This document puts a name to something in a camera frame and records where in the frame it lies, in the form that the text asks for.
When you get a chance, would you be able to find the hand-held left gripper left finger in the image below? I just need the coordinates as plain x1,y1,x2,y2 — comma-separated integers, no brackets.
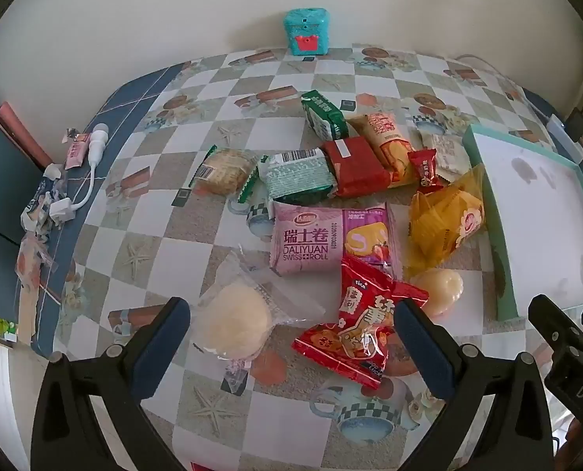
31,297,194,471

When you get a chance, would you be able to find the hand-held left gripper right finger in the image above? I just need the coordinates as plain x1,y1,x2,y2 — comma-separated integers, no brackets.
394,299,552,471

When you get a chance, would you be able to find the large red crinkly snack packet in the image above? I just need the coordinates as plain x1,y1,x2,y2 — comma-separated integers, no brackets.
291,255,429,393

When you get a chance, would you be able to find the clear packet with white bun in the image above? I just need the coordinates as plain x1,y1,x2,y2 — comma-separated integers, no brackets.
193,250,326,394

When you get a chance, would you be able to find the teal tray with white inside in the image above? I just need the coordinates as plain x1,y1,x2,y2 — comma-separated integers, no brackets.
463,124,583,319

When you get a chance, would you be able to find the green white barcode snack packet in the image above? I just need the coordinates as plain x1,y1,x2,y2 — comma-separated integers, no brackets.
237,147,340,205

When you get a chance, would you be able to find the dark green snack packet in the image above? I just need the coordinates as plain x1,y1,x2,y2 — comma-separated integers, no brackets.
301,91,349,142

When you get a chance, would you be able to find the pale round pastry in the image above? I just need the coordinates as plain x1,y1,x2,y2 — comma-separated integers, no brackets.
409,267,464,318

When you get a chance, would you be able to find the yellow snack packet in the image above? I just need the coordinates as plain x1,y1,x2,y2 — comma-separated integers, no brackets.
408,164,486,276

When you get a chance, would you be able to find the pink swiss roll packet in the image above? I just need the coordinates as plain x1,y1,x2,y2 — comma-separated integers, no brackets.
270,202,396,278

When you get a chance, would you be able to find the orange clear wrapper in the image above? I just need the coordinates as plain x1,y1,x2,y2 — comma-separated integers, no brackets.
15,233,60,291

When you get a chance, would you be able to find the small red candy packet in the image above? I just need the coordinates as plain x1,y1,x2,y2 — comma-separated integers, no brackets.
408,148,445,193

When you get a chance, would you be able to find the clear round biscuit packet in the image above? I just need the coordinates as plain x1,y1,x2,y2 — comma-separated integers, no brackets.
189,144,258,202

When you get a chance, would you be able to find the pile of torn wrappers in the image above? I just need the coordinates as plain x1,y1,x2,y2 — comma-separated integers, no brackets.
19,162,73,237

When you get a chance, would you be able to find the red rectangular snack packet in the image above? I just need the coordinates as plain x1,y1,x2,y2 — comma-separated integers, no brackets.
321,136,393,198

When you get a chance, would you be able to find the cream white snack packet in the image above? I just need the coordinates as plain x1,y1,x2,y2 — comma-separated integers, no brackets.
420,132,471,183

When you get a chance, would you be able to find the orange snack packet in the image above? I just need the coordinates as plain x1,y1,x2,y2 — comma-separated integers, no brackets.
346,112,418,188

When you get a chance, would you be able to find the small pink sachet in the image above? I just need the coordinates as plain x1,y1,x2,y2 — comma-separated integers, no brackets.
64,132,92,170

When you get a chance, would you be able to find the reddish brown wooden bar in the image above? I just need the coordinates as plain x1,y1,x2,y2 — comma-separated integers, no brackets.
0,102,43,170

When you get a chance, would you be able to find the teal tin box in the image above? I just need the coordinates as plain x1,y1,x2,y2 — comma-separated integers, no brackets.
284,8,332,56

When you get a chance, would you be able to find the white corded handheld device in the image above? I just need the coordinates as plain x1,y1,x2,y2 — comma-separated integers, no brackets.
50,122,110,223

